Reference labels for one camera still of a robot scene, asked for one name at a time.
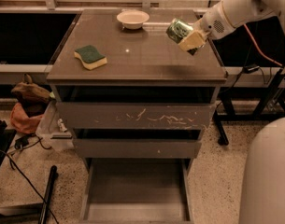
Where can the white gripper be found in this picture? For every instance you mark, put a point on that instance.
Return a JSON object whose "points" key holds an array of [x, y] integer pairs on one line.
{"points": [[212, 23]]}

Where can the green soda can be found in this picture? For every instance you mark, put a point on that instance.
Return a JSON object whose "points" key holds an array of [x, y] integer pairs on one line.
{"points": [[177, 31]]}

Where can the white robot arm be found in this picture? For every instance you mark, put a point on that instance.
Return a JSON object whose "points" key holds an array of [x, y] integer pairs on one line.
{"points": [[263, 188]]}

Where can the grey drawer cabinet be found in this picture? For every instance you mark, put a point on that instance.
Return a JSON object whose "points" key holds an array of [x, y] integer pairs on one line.
{"points": [[143, 66]]}

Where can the grey top drawer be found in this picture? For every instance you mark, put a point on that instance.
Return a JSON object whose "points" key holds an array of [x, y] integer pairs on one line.
{"points": [[150, 116]]}

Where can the grey drawer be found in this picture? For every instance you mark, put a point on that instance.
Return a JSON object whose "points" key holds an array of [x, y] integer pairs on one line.
{"points": [[137, 191], [134, 143], [150, 116]]}

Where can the grey middle drawer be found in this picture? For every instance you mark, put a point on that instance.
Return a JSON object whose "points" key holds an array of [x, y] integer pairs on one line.
{"points": [[134, 143]]}

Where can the grey bottom drawer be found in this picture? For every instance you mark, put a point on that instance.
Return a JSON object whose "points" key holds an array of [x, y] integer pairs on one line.
{"points": [[137, 191]]}

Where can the black power adapter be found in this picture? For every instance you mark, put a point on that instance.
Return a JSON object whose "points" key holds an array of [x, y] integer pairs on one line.
{"points": [[248, 69]]}

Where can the white bowl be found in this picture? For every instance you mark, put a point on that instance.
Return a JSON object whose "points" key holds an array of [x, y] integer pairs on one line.
{"points": [[133, 19]]}

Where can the green yellow sponge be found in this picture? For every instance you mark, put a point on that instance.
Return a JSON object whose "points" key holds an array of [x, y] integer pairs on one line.
{"points": [[90, 57]]}

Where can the clear plastic bin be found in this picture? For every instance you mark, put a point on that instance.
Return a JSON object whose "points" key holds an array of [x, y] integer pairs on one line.
{"points": [[52, 130]]}

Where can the orange cloth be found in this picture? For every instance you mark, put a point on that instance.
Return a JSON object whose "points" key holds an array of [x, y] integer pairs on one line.
{"points": [[21, 122]]}

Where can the black stand leg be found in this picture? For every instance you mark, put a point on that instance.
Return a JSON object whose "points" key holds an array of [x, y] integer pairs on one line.
{"points": [[47, 197]]}

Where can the black table frame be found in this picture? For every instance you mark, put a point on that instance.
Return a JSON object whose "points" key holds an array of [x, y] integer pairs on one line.
{"points": [[271, 105]]}

